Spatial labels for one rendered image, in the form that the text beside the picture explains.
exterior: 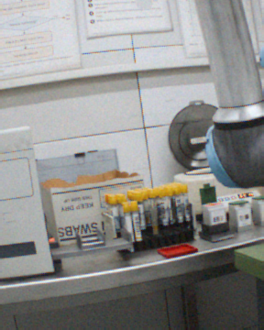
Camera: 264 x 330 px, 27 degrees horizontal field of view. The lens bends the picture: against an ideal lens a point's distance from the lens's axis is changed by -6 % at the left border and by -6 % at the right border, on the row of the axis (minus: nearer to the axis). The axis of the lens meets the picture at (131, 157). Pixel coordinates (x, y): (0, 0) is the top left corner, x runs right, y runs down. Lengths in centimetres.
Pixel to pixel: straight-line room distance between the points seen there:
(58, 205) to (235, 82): 65
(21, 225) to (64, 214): 32
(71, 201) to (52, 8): 66
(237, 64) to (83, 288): 52
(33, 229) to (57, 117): 70
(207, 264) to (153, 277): 12
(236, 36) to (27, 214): 52
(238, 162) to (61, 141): 90
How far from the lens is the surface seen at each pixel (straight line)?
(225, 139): 95
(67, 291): 110
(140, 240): 124
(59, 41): 177
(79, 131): 176
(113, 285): 111
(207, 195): 129
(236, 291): 199
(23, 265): 112
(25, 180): 109
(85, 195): 141
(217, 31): 92
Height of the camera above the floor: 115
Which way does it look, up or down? 3 degrees down
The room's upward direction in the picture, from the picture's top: 8 degrees counter-clockwise
